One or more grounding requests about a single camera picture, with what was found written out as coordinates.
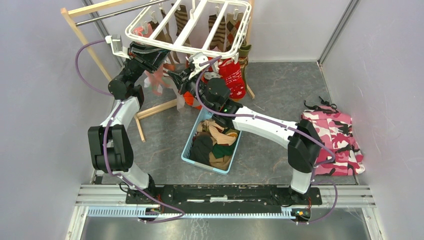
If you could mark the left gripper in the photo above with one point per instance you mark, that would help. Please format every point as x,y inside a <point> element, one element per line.
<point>147,61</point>

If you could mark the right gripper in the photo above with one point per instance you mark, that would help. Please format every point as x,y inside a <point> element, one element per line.
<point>181,81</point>

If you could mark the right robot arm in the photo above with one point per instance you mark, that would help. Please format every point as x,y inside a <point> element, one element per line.
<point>301,139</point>

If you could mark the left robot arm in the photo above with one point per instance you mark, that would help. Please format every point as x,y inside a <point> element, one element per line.
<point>110,148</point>

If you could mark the white clip sock hanger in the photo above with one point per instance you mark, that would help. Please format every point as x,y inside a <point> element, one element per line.
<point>196,12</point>

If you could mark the pink patterned sock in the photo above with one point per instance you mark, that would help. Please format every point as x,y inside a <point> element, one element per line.
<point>154,80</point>

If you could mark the orange cloth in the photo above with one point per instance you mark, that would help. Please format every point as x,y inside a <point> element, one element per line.
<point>191,100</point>

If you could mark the brown plain sock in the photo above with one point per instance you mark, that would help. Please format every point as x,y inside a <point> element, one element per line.
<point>165,37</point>

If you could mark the light blue plastic basket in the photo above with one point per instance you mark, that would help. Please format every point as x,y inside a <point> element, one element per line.
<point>186,153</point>

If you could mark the brown striped sock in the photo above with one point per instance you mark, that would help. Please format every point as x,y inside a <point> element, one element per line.
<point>219,37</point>

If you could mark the red snowflake sock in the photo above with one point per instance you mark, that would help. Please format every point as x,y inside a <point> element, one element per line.
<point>231,72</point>

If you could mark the cream ribbed sock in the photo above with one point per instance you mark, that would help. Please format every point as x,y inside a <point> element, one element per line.
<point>223,135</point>

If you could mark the wooden clothes rack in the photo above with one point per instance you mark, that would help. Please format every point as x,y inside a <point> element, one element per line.
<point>69,16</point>

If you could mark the dark green sock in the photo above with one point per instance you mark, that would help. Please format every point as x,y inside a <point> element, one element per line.
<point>201,148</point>

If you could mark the olive green striped sock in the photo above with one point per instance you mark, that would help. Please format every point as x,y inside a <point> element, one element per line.
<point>243,59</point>

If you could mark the pink camouflage garment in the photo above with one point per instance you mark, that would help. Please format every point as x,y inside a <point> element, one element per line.
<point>335,130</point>

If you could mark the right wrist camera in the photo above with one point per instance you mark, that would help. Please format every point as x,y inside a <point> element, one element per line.
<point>197,62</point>

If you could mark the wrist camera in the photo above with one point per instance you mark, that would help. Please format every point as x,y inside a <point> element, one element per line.
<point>116,44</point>
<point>197,62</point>

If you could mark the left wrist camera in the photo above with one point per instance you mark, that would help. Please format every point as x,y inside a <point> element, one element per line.
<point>116,44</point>

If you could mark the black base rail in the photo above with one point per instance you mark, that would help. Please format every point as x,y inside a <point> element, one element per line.
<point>224,201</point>

